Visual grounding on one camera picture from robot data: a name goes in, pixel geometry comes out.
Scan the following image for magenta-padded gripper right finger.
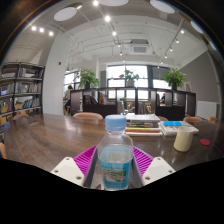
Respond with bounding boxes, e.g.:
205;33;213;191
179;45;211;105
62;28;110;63
131;146;176;190

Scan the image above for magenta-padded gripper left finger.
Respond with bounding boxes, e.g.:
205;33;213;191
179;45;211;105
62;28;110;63
50;144;101;189

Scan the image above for clear water bottle blue cap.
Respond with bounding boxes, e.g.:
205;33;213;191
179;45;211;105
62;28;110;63
96;114;134;192

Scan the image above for cream ceramic cup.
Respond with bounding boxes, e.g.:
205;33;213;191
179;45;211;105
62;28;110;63
173;125;195;153

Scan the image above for flat book with blue cover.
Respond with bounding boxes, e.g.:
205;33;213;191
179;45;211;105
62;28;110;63
159;120;200;137

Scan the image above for stack of books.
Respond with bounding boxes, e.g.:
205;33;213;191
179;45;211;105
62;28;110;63
124;113;164;137

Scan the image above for flat round red coaster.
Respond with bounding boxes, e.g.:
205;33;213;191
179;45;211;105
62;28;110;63
199;138;211;147

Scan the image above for orange chairs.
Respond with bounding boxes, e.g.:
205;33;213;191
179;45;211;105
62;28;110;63
0;112;218;160

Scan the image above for low dark shelf unit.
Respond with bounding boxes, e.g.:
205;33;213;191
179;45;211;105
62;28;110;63
69;87;198;122

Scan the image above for person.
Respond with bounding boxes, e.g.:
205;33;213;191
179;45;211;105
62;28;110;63
63;84;74;115

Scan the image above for tall dark bookshelf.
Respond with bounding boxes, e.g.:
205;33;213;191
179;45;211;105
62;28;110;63
0;62;46;126

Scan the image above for wide green potted plant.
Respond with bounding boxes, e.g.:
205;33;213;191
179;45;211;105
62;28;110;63
162;67;188;91

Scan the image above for bushy green potted plant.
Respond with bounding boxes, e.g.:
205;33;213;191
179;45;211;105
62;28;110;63
76;67;101;90

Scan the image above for small green potted plant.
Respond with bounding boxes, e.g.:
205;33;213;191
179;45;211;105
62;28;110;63
123;69;140;88

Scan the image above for ceiling air conditioner unit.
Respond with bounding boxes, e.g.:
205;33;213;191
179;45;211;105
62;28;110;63
129;39;151;55

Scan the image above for round white ceiling lamps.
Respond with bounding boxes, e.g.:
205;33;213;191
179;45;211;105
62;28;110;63
53;0;218;51

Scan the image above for track spot lights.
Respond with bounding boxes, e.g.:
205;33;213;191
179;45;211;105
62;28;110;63
29;0;186;66

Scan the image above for white wall radiator panel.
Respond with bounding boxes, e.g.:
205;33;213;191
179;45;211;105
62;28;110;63
195;100;218;120

